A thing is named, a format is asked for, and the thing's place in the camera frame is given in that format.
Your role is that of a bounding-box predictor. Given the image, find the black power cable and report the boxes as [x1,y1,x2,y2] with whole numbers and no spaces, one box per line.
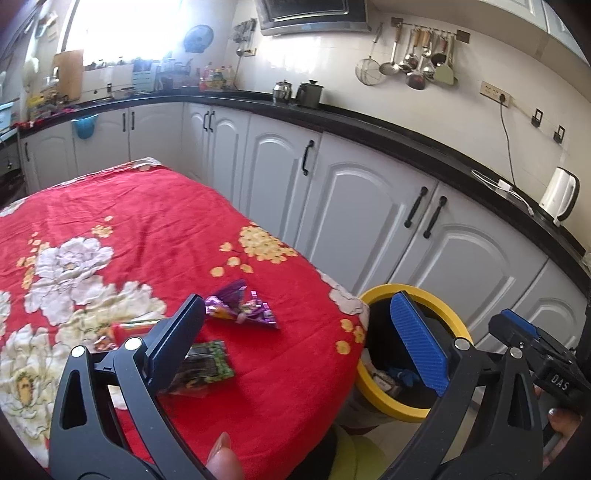
[499,98,518,186]

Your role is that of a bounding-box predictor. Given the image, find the person's left hand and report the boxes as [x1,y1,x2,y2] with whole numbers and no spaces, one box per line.
[206,432,245,480]

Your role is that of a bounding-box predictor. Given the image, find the red snack tube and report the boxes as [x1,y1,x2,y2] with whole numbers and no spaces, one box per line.
[93,319,159,352]

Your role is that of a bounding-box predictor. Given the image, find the red floral tablecloth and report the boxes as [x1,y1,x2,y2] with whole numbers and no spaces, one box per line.
[1,158,369,479]

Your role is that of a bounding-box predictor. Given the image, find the green trousers leg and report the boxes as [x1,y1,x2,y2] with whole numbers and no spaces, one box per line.
[329,425,388,480]

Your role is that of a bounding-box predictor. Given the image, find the white electric kettle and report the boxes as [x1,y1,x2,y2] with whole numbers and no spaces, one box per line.
[539,167,581,226]

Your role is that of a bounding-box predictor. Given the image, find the wall power socket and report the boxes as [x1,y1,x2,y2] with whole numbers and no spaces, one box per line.
[480,81,512,108]

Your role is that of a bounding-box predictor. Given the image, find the white cabinets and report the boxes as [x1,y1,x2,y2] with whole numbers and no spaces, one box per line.
[374,0,590,66]
[18,103,588,350]

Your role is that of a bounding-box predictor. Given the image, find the blue hanging bag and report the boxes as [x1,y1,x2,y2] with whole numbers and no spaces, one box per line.
[71,114,99,140]

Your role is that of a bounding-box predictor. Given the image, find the hanging wire strainer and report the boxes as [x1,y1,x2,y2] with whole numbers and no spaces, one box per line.
[355,23,384,86]

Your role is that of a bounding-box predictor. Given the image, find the blue knotted plastic bag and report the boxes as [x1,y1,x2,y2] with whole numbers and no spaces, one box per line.
[388,368,422,388]

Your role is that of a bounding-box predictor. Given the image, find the hanging metal ladle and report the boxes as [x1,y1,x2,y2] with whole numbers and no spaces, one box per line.
[379,22,403,76]

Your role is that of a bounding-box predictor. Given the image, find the steel range hood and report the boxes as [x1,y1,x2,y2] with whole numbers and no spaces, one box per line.
[254,0,377,36]

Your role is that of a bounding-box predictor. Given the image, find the purple snack wrapper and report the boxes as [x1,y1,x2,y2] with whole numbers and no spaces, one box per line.
[204,279,279,329]

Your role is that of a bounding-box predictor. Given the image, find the black kitchen countertop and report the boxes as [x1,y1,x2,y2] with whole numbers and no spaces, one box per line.
[18,90,590,294]

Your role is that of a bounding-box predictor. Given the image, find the steel teapot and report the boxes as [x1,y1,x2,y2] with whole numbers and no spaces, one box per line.
[273,80,293,105]

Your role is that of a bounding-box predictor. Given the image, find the white lower cabinets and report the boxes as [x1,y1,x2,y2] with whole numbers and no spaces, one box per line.
[18,103,588,350]

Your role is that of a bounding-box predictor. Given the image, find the dark green snack packet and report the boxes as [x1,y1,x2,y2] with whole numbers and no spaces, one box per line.
[167,340,235,394]

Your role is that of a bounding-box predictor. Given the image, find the hanging green spatula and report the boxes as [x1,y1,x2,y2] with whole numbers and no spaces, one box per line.
[434,35,456,86]

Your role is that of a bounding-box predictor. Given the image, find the oil bottles group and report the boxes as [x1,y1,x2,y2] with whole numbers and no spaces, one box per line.
[198,62,235,91]

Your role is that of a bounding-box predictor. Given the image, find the wooden cutting board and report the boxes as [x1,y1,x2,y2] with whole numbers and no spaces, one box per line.
[52,50,84,102]

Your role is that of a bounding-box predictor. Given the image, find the white charger cable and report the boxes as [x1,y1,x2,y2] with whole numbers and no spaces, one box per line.
[469,168,536,218]

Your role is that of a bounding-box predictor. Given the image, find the person's right hand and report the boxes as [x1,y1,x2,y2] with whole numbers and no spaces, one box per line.
[543,406,583,469]

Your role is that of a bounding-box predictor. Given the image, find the blue wall fan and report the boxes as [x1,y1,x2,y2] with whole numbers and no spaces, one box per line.
[182,24,214,54]

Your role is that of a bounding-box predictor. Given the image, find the yellow rimmed trash bin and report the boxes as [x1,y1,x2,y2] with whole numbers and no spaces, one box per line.
[355,283,471,428]

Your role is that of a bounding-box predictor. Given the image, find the white upper cabinets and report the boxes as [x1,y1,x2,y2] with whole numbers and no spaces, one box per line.
[374,0,590,66]

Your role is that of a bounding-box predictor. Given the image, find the dark green pot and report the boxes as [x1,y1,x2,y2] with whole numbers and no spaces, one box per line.
[295,79,324,109]

